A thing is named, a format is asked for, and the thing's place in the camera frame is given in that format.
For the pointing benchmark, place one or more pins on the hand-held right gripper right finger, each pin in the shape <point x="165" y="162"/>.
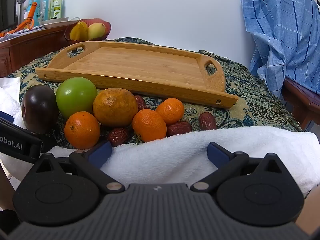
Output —
<point x="218" y="155"/>

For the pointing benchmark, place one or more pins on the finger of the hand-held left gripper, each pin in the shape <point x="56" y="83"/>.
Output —
<point x="5" y="117"/>

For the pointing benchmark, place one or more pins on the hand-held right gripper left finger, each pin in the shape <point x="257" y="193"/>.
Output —
<point x="100" y="155"/>

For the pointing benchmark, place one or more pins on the dark purple round fruit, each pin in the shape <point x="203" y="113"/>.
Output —
<point x="40" y="108"/>

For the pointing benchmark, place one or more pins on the red dried date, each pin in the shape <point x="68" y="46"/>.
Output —
<point x="118" y="137"/>
<point x="178" y="129"/>
<point x="207" y="121"/>
<point x="140" y="103"/>

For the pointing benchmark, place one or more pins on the small stemmed orange tangerine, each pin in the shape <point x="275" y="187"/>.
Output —
<point x="149" y="125"/>

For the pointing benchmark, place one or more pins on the green apple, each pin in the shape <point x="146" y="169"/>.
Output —
<point x="75" y="96"/>

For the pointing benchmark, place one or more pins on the wooden bamboo tray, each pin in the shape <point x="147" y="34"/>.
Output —
<point x="130" y="62"/>

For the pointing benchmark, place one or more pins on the white towel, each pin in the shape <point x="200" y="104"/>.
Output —
<point x="175" y="150"/>

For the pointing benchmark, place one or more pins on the large yellowish orange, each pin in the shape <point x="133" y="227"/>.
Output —
<point x="115" y="107"/>

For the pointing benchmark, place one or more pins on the patterned teal beige blanket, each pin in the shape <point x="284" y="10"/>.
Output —
<point x="245" y="100"/>

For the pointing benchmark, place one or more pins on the brown wooden cabinet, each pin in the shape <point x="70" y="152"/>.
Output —
<point x="32" y="47"/>

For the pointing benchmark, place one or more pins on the scattered papers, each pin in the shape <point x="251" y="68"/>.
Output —
<point x="15" y="33"/>

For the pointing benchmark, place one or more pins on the brown wooden chair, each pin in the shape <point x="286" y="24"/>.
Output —
<point x="302" y="100"/>

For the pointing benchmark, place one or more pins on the person's bare leg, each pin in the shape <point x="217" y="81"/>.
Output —
<point x="311" y="210"/>

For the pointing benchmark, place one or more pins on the yellow starfruit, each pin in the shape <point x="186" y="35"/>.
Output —
<point x="78" y="31"/>

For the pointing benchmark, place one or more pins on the dark monitor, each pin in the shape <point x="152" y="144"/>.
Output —
<point x="7" y="2"/>

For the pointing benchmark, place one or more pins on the small teal bottle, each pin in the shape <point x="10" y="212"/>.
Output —
<point x="29" y="5"/>

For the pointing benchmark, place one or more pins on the teal spray bottle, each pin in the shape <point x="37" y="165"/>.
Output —
<point x="37" y="6"/>
<point x="45" y="7"/>

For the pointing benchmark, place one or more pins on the green yellow bottle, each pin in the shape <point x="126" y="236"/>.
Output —
<point x="56" y="6"/>

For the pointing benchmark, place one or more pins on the yellow mango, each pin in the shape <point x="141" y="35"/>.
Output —
<point x="97" y="30"/>

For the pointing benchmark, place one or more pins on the red fruit bowl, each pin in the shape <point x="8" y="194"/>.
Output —
<point x="108" y="27"/>

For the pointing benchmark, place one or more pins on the blue plaid cloth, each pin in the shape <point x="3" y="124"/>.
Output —
<point x="282" y="30"/>

